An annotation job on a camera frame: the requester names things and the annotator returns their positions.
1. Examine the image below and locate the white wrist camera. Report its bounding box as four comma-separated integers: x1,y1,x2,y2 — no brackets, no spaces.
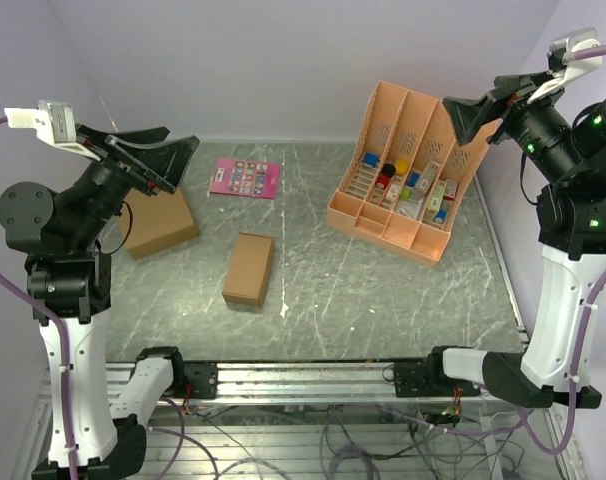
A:
527,27,606,104
4,100,100,161

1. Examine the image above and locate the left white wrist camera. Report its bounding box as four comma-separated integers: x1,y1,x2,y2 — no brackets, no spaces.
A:
4,100,100,161

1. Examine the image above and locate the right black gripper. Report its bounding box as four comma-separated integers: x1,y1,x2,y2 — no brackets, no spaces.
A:
444,69,585,183

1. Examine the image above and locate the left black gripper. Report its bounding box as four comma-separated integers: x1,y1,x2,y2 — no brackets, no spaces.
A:
68,121,199,248

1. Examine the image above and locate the green block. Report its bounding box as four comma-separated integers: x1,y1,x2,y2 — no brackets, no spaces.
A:
399,186,413,201

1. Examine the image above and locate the red block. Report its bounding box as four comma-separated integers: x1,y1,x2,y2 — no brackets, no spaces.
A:
375,174,391,190

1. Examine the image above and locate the yellow block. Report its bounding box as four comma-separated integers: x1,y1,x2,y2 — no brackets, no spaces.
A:
394,160,409,176

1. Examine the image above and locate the white card box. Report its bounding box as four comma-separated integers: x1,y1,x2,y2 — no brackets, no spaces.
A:
412,161,440,200

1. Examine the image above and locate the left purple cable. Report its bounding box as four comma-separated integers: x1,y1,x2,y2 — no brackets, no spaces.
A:
0,117,79,480

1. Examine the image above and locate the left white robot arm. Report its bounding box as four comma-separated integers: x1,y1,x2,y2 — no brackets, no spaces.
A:
0,122,199,479

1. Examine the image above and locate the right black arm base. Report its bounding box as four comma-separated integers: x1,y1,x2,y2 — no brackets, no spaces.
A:
382,360,481,399

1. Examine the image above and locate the orange plastic file organizer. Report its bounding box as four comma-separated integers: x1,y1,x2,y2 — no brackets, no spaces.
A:
326,81,498,266

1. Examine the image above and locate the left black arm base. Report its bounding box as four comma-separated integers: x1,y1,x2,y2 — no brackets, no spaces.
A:
184,361,219,400

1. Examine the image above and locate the aluminium mounting rail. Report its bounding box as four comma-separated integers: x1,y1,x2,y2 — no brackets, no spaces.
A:
37,360,557,401

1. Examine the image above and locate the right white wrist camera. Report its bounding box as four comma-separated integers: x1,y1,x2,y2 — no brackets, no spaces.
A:
527,27,606,104

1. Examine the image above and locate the blue block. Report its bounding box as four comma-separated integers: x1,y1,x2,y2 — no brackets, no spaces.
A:
363,152,379,168

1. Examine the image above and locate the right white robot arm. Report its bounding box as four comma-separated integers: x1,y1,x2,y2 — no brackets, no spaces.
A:
423,72,606,409

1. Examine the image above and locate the closed brown cardboard box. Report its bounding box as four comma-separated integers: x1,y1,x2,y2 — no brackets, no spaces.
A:
117,189,199,260

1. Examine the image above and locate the pink sticker sheet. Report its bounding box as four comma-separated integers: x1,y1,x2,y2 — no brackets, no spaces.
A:
209,158,280,200

